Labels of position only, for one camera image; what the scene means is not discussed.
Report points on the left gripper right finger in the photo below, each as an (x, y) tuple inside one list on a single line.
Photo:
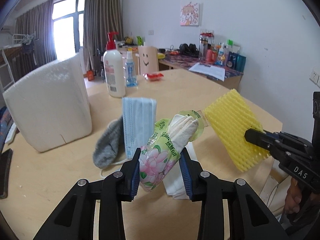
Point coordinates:
[(249, 217)]

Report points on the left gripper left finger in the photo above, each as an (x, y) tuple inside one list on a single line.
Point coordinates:
[(73, 217)]

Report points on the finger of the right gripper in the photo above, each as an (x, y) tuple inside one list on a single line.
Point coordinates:
[(262, 139)]

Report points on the yellow foam net sleeve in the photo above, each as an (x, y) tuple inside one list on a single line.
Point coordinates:
[(230, 117)]

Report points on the floral packaged rubber gloves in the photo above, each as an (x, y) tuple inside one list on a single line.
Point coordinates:
[(164, 147)]

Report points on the grey sock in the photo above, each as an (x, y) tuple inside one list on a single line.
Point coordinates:
[(107, 147)]

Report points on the blue face mask stack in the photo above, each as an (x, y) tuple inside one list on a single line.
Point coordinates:
[(139, 117)]

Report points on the person's right hand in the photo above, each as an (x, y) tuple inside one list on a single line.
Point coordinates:
[(293, 198)]

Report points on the white printed paper sheet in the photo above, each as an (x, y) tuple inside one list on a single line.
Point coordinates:
[(213, 71)]

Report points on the red cylindrical container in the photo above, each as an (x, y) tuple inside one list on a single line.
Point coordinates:
[(211, 55)]

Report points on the white remote control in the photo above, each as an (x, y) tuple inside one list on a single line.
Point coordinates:
[(11, 134)]

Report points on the wooden desk with patterned cloth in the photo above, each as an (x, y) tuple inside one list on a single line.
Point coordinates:
[(232, 77)]

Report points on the black headphones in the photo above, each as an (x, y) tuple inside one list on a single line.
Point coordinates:
[(189, 50)]

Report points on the red snack packet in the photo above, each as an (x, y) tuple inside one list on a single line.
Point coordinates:
[(153, 76)]

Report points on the clear water bottle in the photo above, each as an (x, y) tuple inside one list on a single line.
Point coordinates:
[(203, 46)]

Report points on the white styrofoam box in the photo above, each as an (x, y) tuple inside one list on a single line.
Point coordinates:
[(50, 105)]

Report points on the wooden chair smiley face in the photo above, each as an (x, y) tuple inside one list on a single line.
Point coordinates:
[(148, 59)]

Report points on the orange bag on floor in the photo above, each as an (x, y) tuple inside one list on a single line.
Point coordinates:
[(90, 75)]

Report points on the white lotion pump bottle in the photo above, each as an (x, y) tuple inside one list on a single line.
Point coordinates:
[(113, 67)]

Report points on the metal bunk bed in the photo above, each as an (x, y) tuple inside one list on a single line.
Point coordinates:
[(21, 43)]

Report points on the left brown curtain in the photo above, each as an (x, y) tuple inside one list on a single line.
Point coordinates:
[(36, 27)]

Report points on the brown curtain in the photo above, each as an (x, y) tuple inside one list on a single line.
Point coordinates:
[(36, 27), (100, 18)]

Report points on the right brown curtain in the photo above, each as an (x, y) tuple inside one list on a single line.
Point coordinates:
[(100, 18)]

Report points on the glass balcony door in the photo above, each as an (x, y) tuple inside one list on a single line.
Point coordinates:
[(68, 20)]

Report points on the wall power socket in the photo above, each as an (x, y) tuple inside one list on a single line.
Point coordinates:
[(314, 76)]

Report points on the anime wall picture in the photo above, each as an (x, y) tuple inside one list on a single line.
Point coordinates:
[(190, 14)]

